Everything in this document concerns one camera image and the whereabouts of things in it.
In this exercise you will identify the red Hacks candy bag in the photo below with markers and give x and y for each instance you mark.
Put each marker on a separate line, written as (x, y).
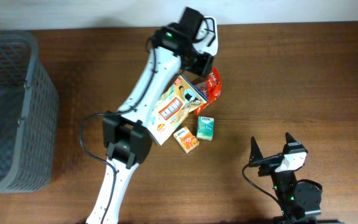
(211, 88)

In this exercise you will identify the grey plastic mesh basket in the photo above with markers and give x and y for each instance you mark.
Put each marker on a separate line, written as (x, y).
(29, 108)

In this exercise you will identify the white barcode scanner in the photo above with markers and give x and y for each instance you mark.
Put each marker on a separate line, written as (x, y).
(207, 37)

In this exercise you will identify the beige wet wipes packet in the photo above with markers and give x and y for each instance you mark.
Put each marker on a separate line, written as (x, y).
(173, 107)

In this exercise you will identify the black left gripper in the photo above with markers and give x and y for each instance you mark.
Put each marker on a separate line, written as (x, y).
(202, 65)

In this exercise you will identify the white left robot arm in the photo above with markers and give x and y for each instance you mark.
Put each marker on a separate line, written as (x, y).
(188, 45)

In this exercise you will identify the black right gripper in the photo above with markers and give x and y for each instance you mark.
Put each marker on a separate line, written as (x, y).
(270, 160)

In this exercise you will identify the orange tissue pack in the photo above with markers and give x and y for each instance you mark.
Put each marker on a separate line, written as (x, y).
(186, 139)

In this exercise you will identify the green tissue pack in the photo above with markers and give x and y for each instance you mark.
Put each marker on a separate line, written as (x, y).
(205, 128)

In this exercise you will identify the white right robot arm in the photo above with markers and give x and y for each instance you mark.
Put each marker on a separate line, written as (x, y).
(299, 200)

